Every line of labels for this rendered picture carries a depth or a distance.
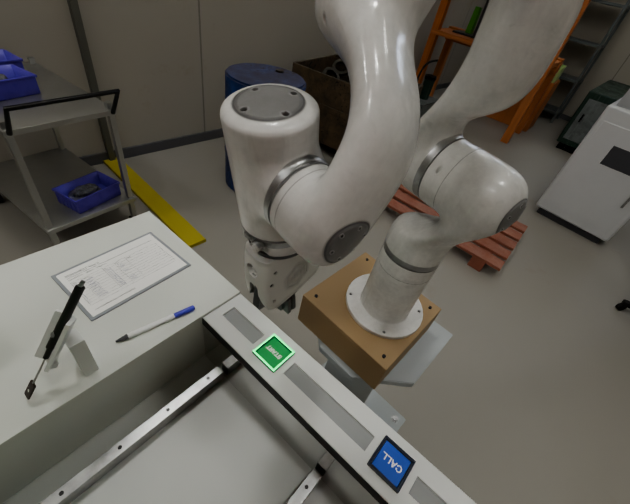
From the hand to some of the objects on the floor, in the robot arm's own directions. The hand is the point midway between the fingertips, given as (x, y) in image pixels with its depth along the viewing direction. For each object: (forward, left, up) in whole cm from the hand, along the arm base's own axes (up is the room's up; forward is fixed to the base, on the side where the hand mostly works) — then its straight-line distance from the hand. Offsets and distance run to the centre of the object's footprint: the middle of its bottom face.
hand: (284, 298), depth 53 cm
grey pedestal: (-40, +1, -112) cm, 119 cm away
